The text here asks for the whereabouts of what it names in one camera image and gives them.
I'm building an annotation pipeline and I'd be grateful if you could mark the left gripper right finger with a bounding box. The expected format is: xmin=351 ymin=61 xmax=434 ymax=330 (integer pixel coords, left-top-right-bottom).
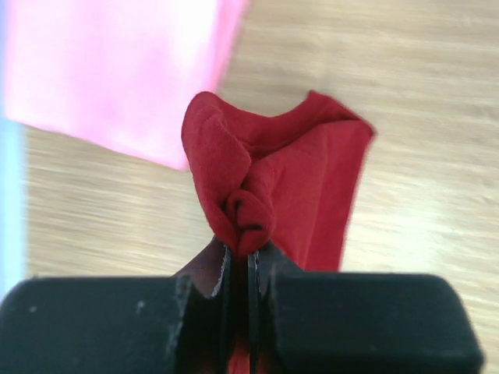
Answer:
xmin=247 ymin=244 xmax=485 ymax=373

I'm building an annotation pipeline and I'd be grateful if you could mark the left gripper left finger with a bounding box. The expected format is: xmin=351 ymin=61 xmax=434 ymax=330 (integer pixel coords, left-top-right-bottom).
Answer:
xmin=1 ymin=240 xmax=231 ymax=373

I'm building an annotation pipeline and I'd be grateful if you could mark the dark red t-shirt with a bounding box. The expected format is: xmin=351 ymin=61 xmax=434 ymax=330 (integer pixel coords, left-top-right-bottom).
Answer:
xmin=179 ymin=92 xmax=373 ymax=373

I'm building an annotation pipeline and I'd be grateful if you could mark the folded pink t-shirt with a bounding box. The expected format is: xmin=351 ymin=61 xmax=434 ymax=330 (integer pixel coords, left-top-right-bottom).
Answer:
xmin=5 ymin=0 xmax=246 ymax=169

